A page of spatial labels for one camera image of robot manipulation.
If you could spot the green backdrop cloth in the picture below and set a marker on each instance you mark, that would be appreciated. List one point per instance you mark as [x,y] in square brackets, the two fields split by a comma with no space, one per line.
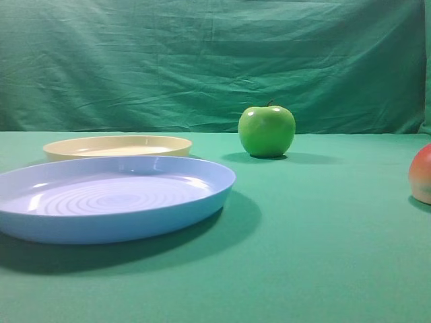
[195,66]

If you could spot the yellow pink bread bun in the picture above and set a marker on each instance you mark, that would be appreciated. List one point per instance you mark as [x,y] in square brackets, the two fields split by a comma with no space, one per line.
[420,175]

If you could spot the green apple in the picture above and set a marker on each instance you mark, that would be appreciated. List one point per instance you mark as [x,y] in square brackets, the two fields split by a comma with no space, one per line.
[266,131]

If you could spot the blue plastic plate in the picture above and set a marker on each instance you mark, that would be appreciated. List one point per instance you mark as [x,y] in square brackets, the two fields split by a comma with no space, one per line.
[102,200]

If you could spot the yellow plastic plate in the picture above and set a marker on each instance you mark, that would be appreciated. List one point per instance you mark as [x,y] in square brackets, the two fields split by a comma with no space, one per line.
[120,145]

